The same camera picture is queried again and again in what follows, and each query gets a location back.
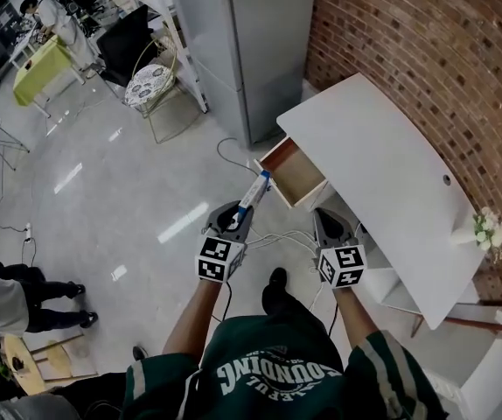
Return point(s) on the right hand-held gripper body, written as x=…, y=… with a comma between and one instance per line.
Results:
x=343, y=263

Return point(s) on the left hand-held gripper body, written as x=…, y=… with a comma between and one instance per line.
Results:
x=216, y=256

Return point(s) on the small white and blue item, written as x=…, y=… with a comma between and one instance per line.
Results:
x=254, y=190

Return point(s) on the wooden drawer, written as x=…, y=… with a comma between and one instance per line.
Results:
x=292, y=177

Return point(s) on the person's left forearm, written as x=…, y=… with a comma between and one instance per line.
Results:
x=194, y=317

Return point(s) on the person's right forearm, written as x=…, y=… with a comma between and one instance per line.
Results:
x=356, y=317

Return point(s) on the white cabinet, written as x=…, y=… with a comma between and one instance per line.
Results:
x=402, y=296

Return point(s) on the person's black leg and shoe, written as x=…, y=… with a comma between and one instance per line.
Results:
x=283, y=298

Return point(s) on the white desk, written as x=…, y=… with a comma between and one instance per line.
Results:
x=382, y=164

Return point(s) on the person's green printed shirt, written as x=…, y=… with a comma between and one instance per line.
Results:
x=277, y=374

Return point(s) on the white vase with flowers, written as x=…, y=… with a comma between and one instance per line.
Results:
x=487, y=232

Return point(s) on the white power strip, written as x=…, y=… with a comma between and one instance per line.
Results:
x=27, y=232

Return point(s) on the white shelf rack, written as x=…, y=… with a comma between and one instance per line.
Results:
x=185, y=55

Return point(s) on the grey refrigerator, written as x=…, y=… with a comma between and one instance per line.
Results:
x=251, y=46

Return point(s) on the black office chair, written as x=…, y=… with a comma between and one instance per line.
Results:
x=124, y=46

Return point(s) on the table with green cloth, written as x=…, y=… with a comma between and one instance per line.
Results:
x=41, y=68

